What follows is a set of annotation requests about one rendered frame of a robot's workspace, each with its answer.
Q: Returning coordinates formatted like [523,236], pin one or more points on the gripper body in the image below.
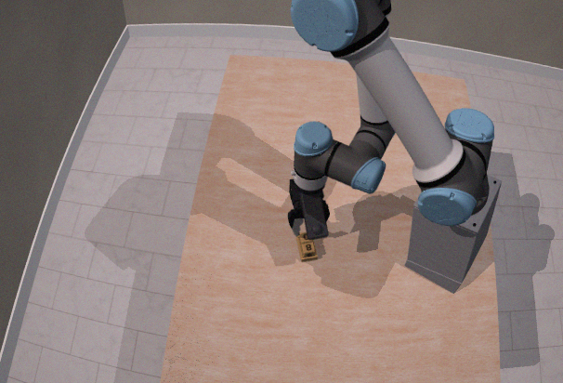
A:
[294,191]

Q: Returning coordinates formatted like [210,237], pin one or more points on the brown wooden number cube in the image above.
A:
[303,238]
[308,250]

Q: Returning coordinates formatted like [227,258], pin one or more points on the brown wooden tray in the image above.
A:
[301,254]

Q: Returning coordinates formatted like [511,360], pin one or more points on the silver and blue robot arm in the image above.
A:
[449,169]

